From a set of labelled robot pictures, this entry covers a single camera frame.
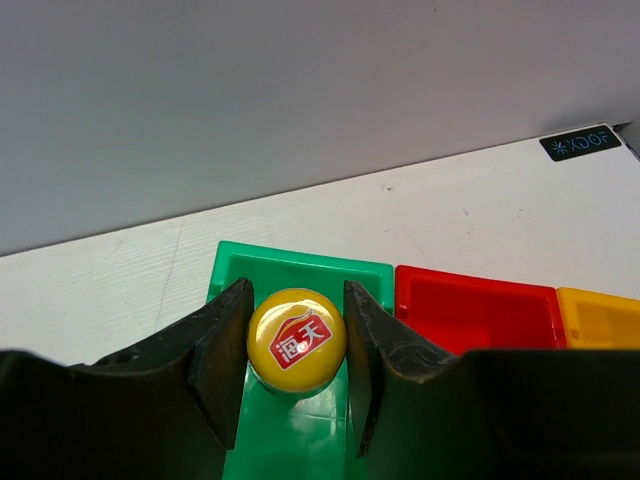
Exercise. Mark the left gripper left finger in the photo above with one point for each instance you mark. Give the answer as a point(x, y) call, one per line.
point(208, 347)

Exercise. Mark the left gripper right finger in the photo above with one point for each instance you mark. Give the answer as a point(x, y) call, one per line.
point(388, 364)

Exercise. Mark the yellow cap sauce bottle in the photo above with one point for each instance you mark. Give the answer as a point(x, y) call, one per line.
point(296, 341)

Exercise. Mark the red plastic bin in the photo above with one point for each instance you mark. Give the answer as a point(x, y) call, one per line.
point(462, 313)

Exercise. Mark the green plastic bin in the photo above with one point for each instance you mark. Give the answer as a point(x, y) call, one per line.
point(282, 436)

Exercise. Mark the yellow plastic bin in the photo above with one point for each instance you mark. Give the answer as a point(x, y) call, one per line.
point(595, 320)

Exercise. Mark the right table logo sticker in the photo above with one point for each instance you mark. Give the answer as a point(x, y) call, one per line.
point(581, 142)

